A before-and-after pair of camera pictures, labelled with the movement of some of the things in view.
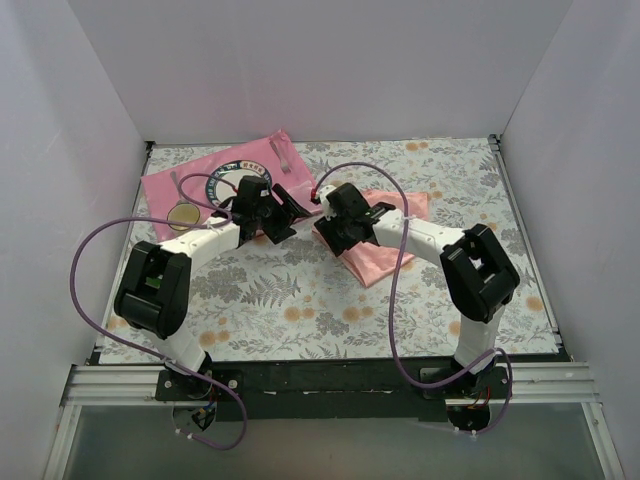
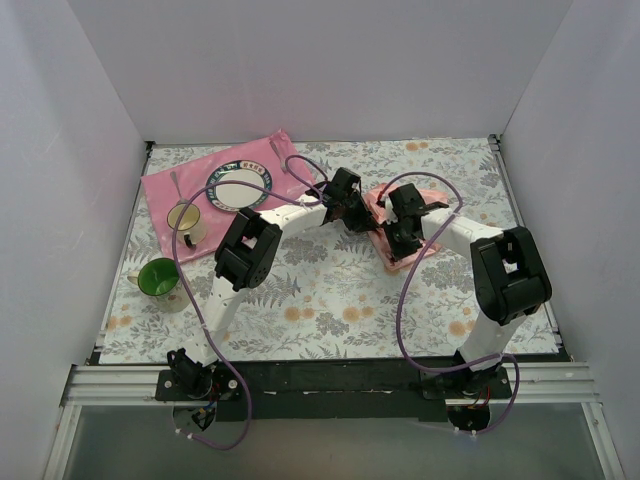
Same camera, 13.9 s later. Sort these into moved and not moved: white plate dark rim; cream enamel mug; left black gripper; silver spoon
Moved: left black gripper
Not moved: silver spoon; cream enamel mug; white plate dark rim
